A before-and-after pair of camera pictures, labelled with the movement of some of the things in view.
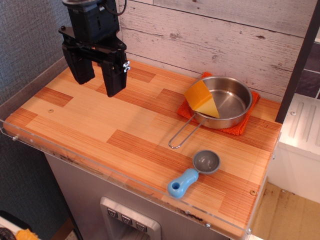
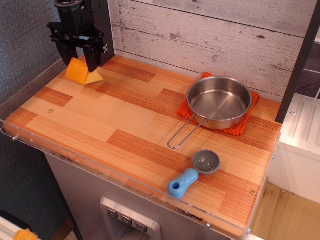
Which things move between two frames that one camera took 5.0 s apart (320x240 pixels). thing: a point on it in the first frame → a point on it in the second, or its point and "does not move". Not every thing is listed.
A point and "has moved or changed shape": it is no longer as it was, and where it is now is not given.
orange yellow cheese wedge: [200, 99] has moved or changed shape
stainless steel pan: [232, 99] does not move
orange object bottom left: [26, 234] does not move
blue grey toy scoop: [205, 162] does not move
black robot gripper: [92, 26] → [76, 25]
